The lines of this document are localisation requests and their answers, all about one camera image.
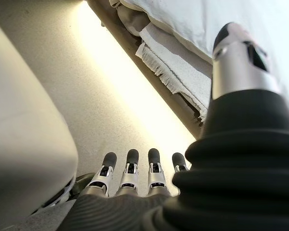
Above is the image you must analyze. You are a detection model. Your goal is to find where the white duvet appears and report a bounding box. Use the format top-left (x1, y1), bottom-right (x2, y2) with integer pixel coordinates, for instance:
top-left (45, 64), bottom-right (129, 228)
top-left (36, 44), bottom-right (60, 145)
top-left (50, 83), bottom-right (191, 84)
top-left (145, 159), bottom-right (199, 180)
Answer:
top-left (120, 0), bottom-right (289, 109)

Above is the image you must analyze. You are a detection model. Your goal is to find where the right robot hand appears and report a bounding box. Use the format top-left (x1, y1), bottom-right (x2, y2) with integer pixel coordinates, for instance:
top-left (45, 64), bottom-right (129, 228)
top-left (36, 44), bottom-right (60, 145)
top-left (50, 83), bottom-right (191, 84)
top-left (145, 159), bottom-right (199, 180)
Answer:
top-left (60, 22), bottom-right (289, 231)

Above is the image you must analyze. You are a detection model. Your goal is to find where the white fringed rug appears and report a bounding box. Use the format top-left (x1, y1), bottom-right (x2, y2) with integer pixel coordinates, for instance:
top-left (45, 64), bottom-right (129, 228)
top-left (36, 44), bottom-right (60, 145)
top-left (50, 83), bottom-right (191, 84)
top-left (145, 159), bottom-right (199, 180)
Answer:
top-left (134, 24), bottom-right (213, 123)

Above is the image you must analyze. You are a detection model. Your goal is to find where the brown upholstered bed frame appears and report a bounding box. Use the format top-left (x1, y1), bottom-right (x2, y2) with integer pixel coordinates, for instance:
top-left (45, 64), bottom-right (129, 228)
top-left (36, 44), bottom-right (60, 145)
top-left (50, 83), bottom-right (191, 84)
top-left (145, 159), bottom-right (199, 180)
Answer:
top-left (86, 0), bottom-right (204, 140)

